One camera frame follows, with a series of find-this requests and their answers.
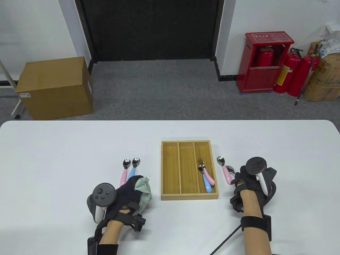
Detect person's left hand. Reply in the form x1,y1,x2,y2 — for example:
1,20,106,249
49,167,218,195
106,175,144,220

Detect person's right hand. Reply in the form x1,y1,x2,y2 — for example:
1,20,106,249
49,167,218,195
230,165,266,212

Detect green fish scale cleaning cloth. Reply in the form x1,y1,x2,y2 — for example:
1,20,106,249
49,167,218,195
134,177,153,213

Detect pink handle baby fork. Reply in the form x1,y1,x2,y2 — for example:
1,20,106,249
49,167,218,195
197,158,215,186
120,159,131,187
216,156,233,185

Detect person's left forearm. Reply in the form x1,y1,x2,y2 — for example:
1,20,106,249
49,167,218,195
98,220,125,255

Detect person's right forearm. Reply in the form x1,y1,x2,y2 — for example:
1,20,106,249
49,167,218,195
239,190,273,255

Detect black round controller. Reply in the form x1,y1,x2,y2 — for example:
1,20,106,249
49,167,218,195
245,157,278,197
87,183,117,224

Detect wooden cutlery tray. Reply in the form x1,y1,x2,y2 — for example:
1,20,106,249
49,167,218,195
161,141,219,201

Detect black stick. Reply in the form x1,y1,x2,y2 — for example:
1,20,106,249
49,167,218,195
294,44,319,106

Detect red fire extinguisher cabinet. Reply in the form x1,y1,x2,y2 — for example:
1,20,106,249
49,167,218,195
236,32,295,94

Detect red extinguisher with yellow label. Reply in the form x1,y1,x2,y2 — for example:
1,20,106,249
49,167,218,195
274,48,303,94

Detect red fire extinguisher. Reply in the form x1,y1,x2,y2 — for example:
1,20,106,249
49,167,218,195
256,46,274,67
287,54,320,97

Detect worn printed cardboard box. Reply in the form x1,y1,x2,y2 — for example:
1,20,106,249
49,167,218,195
303,41,340,102

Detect plain brown cardboard box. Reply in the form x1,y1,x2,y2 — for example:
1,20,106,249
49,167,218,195
16,57,94,120

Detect white metal stand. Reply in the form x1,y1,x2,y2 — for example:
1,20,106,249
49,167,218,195
0,58,22,119

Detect white plastic bags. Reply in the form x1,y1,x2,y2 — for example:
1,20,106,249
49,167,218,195
317,23,340,57

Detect black door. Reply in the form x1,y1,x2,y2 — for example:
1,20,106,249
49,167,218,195
75,0,225,63

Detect black cable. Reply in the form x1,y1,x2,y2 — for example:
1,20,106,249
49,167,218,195
209,226,242,255

